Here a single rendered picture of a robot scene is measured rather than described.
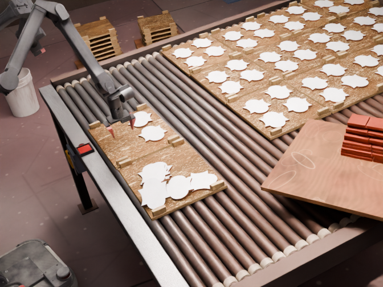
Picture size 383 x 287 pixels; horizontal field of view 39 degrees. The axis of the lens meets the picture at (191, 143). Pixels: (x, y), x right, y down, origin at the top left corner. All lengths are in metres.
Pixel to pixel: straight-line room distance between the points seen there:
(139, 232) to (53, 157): 2.40
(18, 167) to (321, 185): 2.94
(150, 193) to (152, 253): 0.28
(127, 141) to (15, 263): 1.06
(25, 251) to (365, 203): 2.03
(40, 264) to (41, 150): 1.60
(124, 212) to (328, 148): 0.87
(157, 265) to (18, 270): 1.33
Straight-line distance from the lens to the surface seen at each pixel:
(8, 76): 2.30
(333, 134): 2.33
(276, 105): 2.74
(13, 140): 4.88
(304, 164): 2.16
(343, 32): 3.46
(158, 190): 2.22
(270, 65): 3.12
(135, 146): 2.59
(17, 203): 4.12
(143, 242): 2.11
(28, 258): 3.23
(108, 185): 2.43
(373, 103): 2.77
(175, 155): 2.47
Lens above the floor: 2.36
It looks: 34 degrees down
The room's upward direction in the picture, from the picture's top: 10 degrees counter-clockwise
